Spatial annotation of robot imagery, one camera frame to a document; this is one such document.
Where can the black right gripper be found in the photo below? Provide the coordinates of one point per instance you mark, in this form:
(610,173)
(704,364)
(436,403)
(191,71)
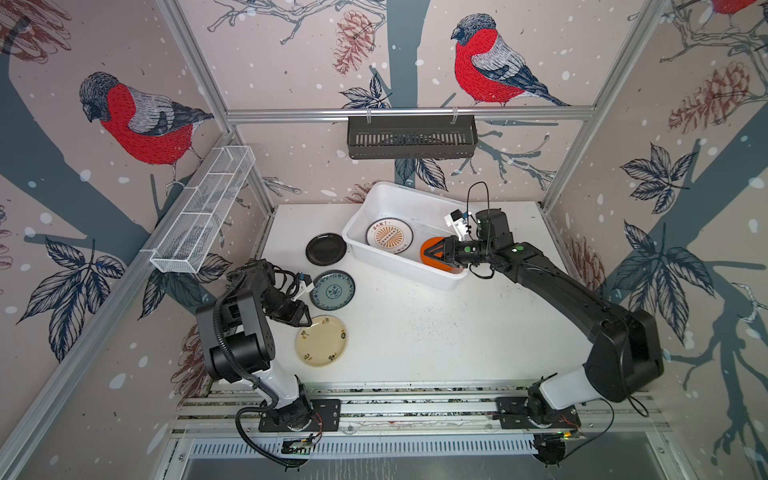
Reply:
(451,252)

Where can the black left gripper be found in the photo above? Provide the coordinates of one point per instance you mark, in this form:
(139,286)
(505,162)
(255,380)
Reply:
(294,315)

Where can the green blue floral plate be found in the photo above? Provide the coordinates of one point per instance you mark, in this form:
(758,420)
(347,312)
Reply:
(333,290)

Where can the cream yellow plate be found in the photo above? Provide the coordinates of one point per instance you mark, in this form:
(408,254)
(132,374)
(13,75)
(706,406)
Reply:
(323,342)

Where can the white plate orange sunburst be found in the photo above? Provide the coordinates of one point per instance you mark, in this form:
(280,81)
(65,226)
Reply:
(391,235)

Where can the black glossy plate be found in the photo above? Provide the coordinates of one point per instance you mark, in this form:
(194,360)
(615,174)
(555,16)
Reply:
(326,249)

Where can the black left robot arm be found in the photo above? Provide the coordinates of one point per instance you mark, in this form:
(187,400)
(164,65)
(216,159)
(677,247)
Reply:
(238,345)

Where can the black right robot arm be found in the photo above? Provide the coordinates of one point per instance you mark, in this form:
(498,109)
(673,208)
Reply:
(626,354)

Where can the white plastic bin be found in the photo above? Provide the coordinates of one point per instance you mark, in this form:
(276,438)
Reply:
(423,212)

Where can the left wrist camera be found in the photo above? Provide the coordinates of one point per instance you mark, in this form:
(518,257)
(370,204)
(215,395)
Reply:
(305,284)

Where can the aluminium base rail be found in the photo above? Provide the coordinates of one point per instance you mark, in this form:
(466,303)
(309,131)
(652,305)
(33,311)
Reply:
(403,422)

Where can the black hanging wire basket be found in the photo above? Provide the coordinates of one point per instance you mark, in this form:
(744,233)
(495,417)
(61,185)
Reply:
(412,137)

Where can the white wire mesh shelf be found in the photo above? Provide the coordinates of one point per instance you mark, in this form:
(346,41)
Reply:
(190,238)

